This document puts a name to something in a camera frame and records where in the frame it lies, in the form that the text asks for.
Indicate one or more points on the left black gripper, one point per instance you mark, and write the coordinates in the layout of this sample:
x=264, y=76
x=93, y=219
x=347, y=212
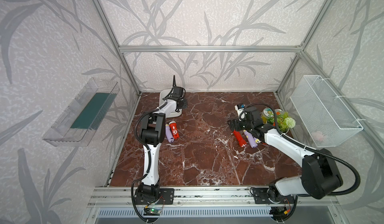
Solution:
x=185, y=105

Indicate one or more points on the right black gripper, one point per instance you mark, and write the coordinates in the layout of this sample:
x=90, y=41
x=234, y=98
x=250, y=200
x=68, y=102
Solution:
x=236, y=124

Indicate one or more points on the white plastic storage tray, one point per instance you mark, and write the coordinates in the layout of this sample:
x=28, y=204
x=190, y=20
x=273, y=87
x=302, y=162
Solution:
x=168, y=107

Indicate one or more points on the purple flashlight yellow rim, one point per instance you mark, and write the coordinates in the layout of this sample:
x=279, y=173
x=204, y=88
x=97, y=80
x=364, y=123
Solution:
x=252, y=141

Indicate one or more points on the red ribbed flashlight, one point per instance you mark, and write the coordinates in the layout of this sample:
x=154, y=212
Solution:
x=240, y=139

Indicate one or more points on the red flashlight with white label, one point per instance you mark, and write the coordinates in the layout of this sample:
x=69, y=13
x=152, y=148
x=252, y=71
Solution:
x=174, y=129

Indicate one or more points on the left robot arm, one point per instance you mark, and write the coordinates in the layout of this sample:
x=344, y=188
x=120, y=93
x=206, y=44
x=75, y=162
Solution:
x=150, y=131

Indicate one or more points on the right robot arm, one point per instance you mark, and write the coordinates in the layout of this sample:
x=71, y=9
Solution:
x=320, y=175

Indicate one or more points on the round colourful tin lid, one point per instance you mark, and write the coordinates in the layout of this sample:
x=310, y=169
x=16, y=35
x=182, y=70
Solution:
x=267, y=113

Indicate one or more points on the potted artificial flower plant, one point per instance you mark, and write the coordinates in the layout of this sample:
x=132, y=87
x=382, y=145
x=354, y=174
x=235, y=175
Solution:
x=285, y=122

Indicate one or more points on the green circuit board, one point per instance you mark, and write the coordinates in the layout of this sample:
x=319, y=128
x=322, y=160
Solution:
x=152, y=211

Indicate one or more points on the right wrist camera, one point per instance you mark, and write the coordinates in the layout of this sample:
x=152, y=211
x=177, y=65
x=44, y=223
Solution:
x=240, y=108

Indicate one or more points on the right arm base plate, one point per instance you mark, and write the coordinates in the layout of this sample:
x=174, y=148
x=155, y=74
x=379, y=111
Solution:
x=267, y=196

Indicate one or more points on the white wire mesh basket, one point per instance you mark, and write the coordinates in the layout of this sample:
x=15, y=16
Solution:
x=324, y=114

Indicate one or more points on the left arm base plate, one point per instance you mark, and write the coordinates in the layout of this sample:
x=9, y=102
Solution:
x=158, y=196

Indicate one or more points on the clear acrylic wall shelf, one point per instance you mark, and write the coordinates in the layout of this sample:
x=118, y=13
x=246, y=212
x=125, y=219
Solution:
x=79, y=122

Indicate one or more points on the aluminium front rail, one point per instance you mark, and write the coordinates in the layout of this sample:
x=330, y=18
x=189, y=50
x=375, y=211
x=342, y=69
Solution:
x=184, y=196

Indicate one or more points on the aluminium cage frame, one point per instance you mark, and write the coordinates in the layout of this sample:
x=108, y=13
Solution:
x=299, y=50

